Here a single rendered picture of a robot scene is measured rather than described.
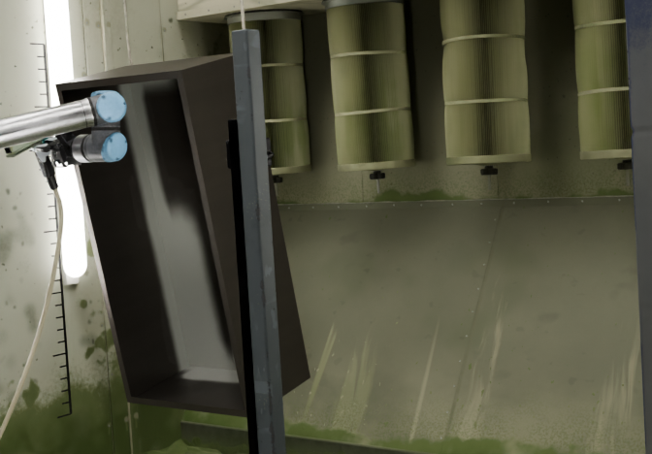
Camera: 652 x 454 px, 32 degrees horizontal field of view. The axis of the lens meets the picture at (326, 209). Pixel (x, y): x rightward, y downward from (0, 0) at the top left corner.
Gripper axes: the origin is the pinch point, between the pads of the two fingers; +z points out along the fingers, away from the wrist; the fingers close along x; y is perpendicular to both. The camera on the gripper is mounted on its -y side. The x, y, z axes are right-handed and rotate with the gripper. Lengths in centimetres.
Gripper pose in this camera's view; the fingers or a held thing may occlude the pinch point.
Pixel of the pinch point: (36, 144)
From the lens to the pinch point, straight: 391.6
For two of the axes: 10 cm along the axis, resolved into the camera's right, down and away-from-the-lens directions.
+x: 5.1, -4.7, 7.2
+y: 2.6, 8.8, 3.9
